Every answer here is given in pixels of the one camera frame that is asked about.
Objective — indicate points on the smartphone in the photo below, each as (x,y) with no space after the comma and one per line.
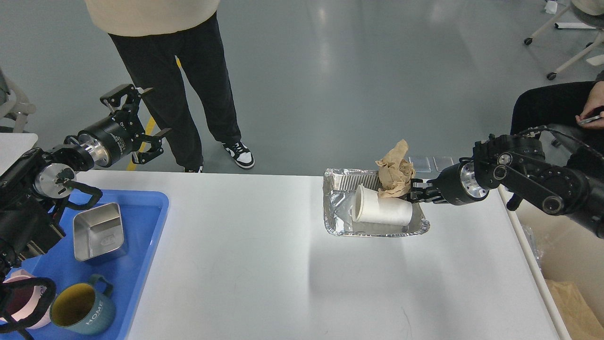
(589,120)

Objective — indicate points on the clear floor plate right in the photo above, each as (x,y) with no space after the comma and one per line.
(443,162)

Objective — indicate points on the white side table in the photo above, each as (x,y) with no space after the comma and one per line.
(12,146)

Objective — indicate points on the square stainless steel tin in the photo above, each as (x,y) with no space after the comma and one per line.
(99,235)

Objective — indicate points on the teal mug yellow inside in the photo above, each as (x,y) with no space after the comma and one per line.
(86,307)

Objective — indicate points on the grey office chair left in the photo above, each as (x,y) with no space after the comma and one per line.
(14,105)

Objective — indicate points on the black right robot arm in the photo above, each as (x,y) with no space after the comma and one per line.
(517,162)

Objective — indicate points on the clear floor plate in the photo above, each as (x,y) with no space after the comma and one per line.
(421,164)
(443,162)

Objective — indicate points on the white plastic bin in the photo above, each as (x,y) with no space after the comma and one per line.
(558,249)

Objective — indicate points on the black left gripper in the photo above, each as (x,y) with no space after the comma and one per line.
(116,136)

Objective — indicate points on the white paper cup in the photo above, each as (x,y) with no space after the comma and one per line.
(369,206)

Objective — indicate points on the clear floor plate left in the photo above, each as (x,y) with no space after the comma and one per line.
(421,164)

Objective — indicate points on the aluminium foil tray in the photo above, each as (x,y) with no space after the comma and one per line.
(339,186)

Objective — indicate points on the brown paper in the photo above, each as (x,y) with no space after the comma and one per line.
(395,172)

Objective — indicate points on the standing person in black trousers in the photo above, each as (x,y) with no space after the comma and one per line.
(163,42)

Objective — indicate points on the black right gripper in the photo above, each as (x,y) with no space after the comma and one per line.
(457,185)

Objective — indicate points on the pink mug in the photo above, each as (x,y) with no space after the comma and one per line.
(25,300)

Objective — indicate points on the seated person in black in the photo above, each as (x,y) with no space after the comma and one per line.
(566,104)

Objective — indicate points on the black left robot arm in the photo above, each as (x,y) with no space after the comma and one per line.
(40,185)

